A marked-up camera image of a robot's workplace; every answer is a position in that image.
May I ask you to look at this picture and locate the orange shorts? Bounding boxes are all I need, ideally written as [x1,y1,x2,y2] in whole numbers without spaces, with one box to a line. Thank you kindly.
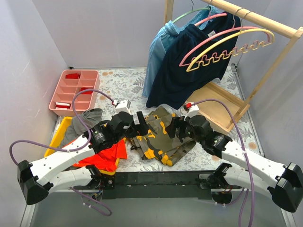
[73,139,127,172]

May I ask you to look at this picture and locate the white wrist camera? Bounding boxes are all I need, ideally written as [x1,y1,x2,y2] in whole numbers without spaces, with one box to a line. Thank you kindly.
[183,102,199,119]
[115,100,131,114]

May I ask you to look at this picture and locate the red sock middle compartment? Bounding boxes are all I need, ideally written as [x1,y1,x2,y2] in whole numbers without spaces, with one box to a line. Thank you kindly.
[80,87,93,95]

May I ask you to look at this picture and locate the light blue shorts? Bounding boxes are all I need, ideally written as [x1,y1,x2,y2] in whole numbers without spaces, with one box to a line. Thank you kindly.
[142,6,219,97]

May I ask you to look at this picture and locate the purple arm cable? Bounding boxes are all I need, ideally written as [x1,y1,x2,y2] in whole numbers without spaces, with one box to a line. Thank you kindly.
[189,98,256,227]
[9,89,119,217]

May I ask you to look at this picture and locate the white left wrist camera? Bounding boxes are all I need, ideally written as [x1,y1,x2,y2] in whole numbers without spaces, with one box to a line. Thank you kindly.
[115,100,131,114]

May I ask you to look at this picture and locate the yellow wavy hanger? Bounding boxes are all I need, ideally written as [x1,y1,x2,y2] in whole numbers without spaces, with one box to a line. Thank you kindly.
[179,14,275,72]

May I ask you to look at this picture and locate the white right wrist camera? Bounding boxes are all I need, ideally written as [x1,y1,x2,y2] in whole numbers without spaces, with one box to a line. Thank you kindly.
[183,102,199,119]

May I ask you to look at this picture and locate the green hanger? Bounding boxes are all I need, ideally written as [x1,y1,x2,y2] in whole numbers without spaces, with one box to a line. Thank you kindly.
[172,0,210,23]

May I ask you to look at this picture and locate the navy blue shorts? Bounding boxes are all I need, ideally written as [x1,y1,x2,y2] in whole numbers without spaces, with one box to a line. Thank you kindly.
[145,11,241,110]

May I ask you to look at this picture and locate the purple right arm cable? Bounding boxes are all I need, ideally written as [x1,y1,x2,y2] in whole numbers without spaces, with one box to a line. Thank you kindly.
[189,98,256,227]

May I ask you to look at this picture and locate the wooden clothes rack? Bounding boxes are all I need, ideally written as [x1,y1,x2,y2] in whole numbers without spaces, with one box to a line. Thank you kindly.
[163,0,303,133]

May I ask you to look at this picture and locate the grey shorts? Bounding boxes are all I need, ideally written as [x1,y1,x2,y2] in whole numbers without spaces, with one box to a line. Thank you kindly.
[58,108,103,148]

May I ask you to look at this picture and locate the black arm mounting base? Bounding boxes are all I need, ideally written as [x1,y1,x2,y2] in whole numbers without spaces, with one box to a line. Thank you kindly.
[76,171,241,204]

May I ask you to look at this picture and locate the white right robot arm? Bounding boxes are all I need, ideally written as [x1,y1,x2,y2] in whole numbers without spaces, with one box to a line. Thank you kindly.
[165,115,303,213]

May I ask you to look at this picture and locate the red sock top compartment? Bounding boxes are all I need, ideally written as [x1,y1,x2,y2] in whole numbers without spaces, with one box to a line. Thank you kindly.
[65,73,80,79]

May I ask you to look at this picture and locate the red white striped sock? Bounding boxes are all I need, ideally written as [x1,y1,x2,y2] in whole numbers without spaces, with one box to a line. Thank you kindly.
[55,102,71,109]

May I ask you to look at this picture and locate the yellow plastic tray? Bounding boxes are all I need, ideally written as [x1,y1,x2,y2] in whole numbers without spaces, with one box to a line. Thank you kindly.
[49,116,119,175]

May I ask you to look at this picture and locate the red sock compartment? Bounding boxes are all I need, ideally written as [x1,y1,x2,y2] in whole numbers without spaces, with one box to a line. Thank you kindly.
[80,87,93,95]
[65,73,80,79]

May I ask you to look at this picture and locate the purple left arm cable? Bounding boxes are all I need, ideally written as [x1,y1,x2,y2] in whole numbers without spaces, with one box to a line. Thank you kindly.
[9,89,119,217]

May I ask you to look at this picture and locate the pink hanger with navy shorts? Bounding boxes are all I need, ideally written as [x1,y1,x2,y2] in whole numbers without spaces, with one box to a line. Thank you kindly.
[194,5,227,27]

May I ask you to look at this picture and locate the pink divided organizer box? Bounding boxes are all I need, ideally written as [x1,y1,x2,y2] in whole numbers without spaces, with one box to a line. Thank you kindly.
[49,70,100,116]

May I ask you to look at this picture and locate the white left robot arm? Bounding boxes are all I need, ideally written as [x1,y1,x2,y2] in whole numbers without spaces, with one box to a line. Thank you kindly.
[17,112,149,205]

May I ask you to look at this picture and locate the pink wavy hanger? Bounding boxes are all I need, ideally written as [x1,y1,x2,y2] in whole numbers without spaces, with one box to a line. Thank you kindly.
[179,7,275,68]

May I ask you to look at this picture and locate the camouflage shorts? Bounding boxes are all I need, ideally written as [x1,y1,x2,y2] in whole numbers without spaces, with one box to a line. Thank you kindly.
[130,106,196,167]

